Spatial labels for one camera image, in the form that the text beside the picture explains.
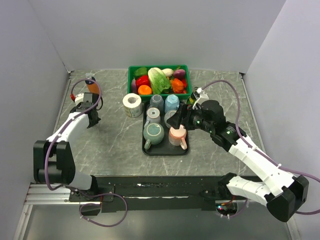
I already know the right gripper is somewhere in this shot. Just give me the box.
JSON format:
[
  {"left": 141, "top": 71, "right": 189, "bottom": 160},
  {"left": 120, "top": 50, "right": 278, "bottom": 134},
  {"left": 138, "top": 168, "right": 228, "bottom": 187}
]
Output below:
[{"left": 166, "top": 103, "right": 214, "bottom": 134}]

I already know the pink mug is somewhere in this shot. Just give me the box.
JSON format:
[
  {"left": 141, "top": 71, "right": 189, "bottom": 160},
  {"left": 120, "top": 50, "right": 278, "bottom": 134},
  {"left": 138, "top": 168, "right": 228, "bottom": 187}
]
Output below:
[{"left": 168, "top": 124, "right": 188, "bottom": 150}]

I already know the teal glazed mug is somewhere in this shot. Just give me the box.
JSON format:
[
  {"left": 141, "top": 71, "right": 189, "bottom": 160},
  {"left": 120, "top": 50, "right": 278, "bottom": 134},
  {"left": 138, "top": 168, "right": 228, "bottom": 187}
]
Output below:
[{"left": 143, "top": 123, "right": 165, "bottom": 150}]

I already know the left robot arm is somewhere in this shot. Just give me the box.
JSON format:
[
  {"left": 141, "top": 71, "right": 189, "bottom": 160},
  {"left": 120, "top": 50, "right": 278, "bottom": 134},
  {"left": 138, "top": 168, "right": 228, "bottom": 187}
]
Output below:
[{"left": 33, "top": 92, "right": 101, "bottom": 201}]

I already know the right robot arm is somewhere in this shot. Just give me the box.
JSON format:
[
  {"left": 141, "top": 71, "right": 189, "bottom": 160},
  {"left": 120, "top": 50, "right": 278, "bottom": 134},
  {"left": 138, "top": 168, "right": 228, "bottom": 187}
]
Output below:
[{"left": 167, "top": 100, "right": 309, "bottom": 222}]

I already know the grey mug white rim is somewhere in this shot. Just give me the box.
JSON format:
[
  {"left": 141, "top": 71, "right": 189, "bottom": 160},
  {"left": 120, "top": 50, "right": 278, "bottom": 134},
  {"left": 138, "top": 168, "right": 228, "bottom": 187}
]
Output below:
[{"left": 164, "top": 110, "right": 177, "bottom": 128}]

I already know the light blue mug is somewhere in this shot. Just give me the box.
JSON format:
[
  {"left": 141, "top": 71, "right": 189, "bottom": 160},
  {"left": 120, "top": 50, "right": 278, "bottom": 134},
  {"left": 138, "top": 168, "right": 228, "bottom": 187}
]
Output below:
[{"left": 164, "top": 94, "right": 180, "bottom": 113}]

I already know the pale grey mug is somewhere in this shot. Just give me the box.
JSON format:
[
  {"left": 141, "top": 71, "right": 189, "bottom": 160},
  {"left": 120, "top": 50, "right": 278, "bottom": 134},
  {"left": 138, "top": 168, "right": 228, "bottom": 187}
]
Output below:
[{"left": 144, "top": 107, "right": 161, "bottom": 128}]

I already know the grey-blue mug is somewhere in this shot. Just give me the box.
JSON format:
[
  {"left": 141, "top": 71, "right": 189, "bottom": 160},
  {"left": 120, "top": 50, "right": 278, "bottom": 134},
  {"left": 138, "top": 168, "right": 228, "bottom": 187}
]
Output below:
[{"left": 149, "top": 94, "right": 165, "bottom": 112}]

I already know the green glass bottle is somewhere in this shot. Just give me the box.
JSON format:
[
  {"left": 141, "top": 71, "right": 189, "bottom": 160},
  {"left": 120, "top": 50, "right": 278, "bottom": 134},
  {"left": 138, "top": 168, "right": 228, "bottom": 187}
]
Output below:
[{"left": 186, "top": 91, "right": 197, "bottom": 105}]

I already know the orange spray bottle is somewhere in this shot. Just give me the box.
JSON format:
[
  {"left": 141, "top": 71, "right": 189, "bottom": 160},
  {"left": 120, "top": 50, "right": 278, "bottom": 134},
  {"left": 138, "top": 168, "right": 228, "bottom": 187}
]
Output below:
[{"left": 85, "top": 72, "right": 100, "bottom": 94}]

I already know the orange bumpy pumpkin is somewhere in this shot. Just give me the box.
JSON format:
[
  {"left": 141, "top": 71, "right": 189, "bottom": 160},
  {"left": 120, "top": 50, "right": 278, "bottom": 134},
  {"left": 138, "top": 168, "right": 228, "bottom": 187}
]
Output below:
[{"left": 171, "top": 78, "right": 185, "bottom": 94}]

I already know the red chili pepper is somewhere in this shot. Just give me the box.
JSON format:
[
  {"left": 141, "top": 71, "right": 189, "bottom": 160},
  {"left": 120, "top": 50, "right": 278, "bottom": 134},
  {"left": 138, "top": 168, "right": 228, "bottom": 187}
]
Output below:
[{"left": 181, "top": 78, "right": 188, "bottom": 94}]

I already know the napa cabbage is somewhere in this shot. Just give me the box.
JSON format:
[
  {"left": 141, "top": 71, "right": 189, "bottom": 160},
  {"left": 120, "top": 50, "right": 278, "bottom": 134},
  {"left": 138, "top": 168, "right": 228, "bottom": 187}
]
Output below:
[{"left": 148, "top": 67, "right": 171, "bottom": 95}]

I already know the black tray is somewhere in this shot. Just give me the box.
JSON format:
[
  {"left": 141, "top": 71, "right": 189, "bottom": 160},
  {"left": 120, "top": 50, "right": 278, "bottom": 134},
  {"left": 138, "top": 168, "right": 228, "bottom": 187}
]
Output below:
[{"left": 141, "top": 115, "right": 189, "bottom": 156}]

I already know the purple onion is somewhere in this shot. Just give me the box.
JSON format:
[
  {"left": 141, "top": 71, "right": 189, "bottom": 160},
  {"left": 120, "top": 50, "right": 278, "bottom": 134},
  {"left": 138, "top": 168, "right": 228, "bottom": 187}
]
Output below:
[{"left": 173, "top": 69, "right": 186, "bottom": 79}]

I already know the orange tomato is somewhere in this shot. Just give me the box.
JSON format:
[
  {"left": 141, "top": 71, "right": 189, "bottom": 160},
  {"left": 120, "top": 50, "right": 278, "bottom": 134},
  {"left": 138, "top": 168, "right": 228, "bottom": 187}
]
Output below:
[{"left": 138, "top": 85, "right": 153, "bottom": 96}]

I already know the white potato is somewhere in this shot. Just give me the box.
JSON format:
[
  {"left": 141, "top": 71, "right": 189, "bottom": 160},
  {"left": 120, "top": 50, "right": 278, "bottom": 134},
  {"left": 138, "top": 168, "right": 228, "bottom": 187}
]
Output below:
[{"left": 162, "top": 68, "right": 174, "bottom": 77}]

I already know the purple eggplant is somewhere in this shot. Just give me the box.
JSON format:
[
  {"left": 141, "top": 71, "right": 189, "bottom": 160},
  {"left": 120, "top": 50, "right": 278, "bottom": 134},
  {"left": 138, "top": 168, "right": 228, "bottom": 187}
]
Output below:
[{"left": 130, "top": 79, "right": 138, "bottom": 95}]

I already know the green plastic crate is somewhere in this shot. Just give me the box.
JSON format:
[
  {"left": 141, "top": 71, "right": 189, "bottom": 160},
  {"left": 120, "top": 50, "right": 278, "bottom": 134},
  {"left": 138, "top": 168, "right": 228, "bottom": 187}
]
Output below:
[{"left": 127, "top": 64, "right": 193, "bottom": 100}]

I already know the red bell pepper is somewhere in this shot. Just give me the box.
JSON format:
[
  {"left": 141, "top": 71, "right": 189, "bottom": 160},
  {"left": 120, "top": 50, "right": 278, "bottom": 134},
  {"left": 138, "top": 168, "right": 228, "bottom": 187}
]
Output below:
[{"left": 135, "top": 75, "right": 151, "bottom": 88}]

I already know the green bell pepper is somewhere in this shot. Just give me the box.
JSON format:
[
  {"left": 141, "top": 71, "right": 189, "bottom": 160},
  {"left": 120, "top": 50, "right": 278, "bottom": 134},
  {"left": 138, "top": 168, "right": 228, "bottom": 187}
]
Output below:
[{"left": 133, "top": 67, "right": 148, "bottom": 80}]

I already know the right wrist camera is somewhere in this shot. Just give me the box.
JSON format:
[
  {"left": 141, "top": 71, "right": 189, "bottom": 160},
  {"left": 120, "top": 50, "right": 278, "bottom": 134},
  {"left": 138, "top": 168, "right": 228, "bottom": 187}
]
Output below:
[{"left": 192, "top": 87, "right": 209, "bottom": 110}]

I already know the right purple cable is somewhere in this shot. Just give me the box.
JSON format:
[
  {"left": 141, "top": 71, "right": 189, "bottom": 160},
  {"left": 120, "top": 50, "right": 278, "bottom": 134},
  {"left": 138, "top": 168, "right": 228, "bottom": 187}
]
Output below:
[{"left": 201, "top": 79, "right": 320, "bottom": 216}]

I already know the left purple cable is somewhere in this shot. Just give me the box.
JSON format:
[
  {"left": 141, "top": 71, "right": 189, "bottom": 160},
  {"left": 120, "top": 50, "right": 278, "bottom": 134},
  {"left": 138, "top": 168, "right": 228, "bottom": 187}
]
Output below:
[{"left": 44, "top": 78, "right": 103, "bottom": 192}]

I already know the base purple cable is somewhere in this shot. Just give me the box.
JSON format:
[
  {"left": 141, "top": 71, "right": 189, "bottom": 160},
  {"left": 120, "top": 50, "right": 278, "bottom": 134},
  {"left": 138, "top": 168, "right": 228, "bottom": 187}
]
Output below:
[{"left": 78, "top": 192, "right": 129, "bottom": 228}]

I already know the aluminium rail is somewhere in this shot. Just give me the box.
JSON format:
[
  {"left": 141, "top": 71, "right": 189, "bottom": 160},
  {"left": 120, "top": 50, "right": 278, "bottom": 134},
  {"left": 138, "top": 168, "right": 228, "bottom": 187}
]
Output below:
[{"left": 24, "top": 183, "right": 71, "bottom": 205}]

